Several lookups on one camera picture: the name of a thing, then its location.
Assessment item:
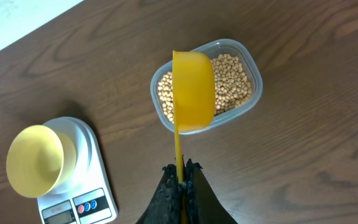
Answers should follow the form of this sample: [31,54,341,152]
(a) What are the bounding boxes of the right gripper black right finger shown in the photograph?
[184,159,237,224]

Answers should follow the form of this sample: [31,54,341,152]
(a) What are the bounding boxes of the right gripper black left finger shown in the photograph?
[136,164,182,224]

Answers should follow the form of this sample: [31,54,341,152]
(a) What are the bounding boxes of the yellow measuring scoop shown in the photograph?
[172,51,215,184]

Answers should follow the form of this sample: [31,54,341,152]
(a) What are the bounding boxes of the white digital kitchen scale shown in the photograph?
[37,116,118,224]

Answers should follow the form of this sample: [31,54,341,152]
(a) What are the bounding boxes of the yellow plastic bowl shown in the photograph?
[6,125,77,198]

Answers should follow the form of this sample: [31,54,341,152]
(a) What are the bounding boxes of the pile of soybeans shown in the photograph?
[157,54,252,123]

